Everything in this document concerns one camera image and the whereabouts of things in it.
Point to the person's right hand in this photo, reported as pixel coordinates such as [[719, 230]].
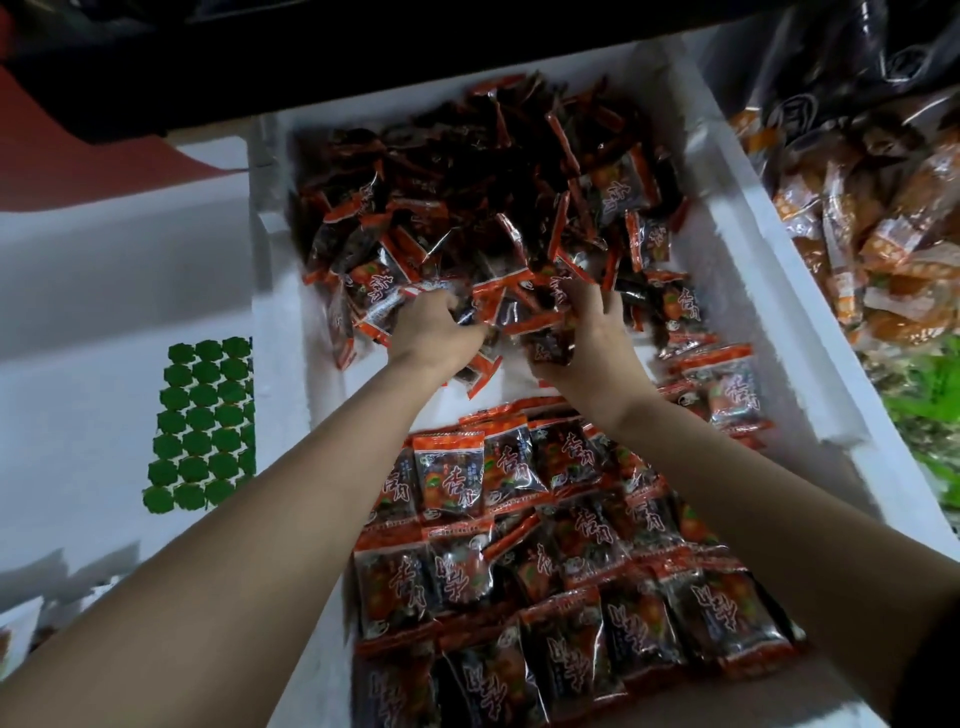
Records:
[[597, 360]]

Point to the person's left hand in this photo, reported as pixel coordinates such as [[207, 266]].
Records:
[[432, 333]]

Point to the pile of dark red packets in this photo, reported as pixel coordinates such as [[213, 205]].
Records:
[[480, 165]]

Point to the pile of brown packets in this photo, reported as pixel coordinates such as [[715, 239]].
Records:
[[863, 210]]

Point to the pile of green packets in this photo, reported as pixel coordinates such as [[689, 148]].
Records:
[[927, 420]]

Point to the pile of white printed packets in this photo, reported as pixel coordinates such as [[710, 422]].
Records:
[[18, 638]]

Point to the person's left forearm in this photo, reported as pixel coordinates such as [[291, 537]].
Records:
[[195, 570]]

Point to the person's right forearm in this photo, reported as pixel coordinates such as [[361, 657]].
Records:
[[795, 525]]

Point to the green leaf-pattern sheet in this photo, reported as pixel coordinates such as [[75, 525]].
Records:
[[203, 423]]

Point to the black metal guard rail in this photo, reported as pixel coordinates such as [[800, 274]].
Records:
[[375, 53]]

